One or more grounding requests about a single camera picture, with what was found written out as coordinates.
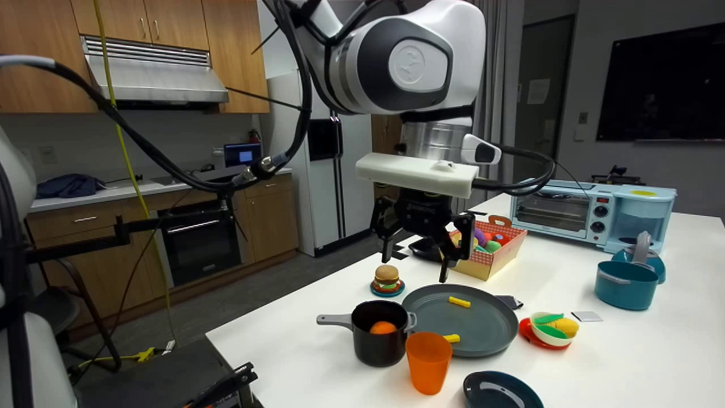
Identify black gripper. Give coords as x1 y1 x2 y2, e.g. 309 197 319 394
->
370 189 479 287

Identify orange plastic cup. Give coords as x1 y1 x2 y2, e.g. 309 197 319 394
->
405 332 454 397

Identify black grill tray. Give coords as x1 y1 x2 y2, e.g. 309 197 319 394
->
409 234 448 266

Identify toy hamburger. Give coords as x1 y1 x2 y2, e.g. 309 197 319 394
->
371 263 404 295

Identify small teal saucer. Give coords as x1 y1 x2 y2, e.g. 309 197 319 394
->
370 280 409 300

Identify white refrigerator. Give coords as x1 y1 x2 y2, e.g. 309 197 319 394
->
268 70 378 259

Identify red tan cardboard basket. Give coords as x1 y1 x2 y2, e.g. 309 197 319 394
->
454 214 527 284

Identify tall wooden cabinet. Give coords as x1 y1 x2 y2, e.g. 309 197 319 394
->
370 111 409 205

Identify grey round frying pan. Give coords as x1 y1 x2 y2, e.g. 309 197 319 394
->
401 281 525 361

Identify small red plate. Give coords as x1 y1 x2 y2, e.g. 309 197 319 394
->
517 315 565 351

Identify wooden base cabinets white counter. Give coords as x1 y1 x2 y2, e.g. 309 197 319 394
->
26 165 301 335

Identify dark grey door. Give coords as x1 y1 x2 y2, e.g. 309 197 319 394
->
520 13 577 185

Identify green yellow toy vegetable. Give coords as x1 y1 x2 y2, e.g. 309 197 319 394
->
527 310 583 349

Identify dark blue small pan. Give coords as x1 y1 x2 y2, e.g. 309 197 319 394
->
461 370 547 408

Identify white paper sign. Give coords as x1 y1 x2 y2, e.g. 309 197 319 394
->
525 78 554 108

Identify small laptop blue screen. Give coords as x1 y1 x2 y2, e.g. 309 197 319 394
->
223 140 266 173

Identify small black device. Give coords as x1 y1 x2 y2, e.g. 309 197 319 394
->
592 165 643 189

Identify light blue toaster oven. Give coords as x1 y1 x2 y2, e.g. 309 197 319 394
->
510 177 680 257

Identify teal bowl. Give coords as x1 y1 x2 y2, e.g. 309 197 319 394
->
594 259 661 313

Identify black built-in oven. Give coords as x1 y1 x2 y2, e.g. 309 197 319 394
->
156 200 244 290

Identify silver range hood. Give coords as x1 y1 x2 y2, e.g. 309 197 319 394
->
79 34 232 109

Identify black cart platform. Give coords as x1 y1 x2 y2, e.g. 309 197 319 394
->
75 335 262 408

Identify blue cloth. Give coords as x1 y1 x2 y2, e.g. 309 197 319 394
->
36 173 106 200

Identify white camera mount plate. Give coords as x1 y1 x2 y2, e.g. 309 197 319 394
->
354 151 480 203

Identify black pot with grey handle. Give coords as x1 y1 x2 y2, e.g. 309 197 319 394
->
316 300 420 370

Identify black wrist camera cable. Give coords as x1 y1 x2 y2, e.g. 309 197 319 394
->
474 144 560 200

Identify thick black cable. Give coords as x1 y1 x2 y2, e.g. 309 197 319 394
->
0 0 319 408

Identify black stereo camera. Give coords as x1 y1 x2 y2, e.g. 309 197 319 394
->
188 163 257 190

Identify black clamp orange handle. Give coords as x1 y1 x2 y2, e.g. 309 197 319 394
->
183 361 260 408

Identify black wall screen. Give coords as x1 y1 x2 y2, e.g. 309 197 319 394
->
597 21 725 146

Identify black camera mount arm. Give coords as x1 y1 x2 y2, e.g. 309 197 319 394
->
36 187 233 263

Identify wooden wall cabinets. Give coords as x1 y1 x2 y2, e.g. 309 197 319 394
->
0 0 271 115

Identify yellow cable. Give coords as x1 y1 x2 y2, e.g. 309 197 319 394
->
75 0 179 365

